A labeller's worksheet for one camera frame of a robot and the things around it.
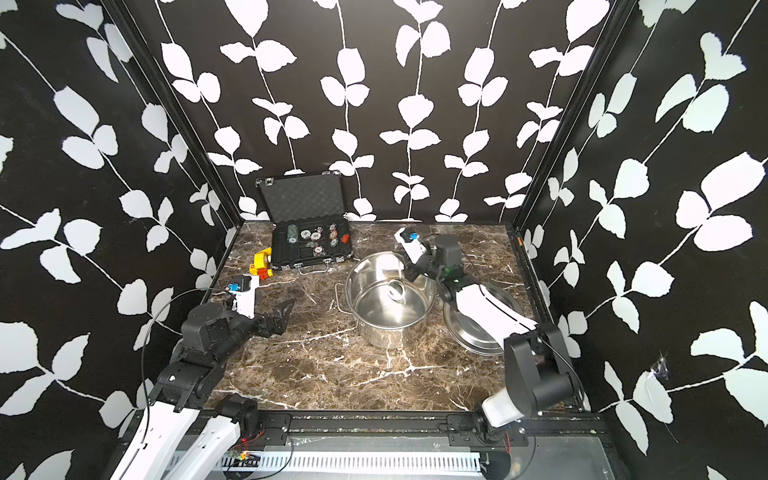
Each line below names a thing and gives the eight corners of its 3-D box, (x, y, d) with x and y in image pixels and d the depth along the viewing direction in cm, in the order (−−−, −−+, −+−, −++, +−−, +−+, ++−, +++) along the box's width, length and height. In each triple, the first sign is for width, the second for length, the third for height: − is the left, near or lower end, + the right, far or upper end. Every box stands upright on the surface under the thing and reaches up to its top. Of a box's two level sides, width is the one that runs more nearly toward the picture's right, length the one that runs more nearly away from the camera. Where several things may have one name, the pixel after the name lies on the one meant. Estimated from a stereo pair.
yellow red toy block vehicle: (255, 281, 102) (250, 274, 99) (255, 258, 109) (250, 250, 106) (272, 277, 104) (268, 270, 100) (271, 254, 110) (267, 247, 107)
